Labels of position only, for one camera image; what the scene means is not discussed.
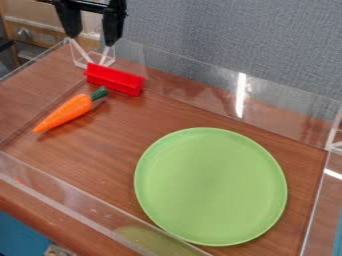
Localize red plastic block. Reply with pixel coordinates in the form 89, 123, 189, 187
84, 63, 145, 96

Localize orange toy carrot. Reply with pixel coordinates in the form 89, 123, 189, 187
33, 86, 108, 133

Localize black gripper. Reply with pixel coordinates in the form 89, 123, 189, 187
36, 0, 126, 47

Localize green round plate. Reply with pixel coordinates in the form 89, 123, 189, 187
133, 127, 287, 246

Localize clear acrylic tray walls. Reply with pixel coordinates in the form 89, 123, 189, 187
0, 42, 342, 256

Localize wooden box on shelf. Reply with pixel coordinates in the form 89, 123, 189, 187
0, 0, 101, 34

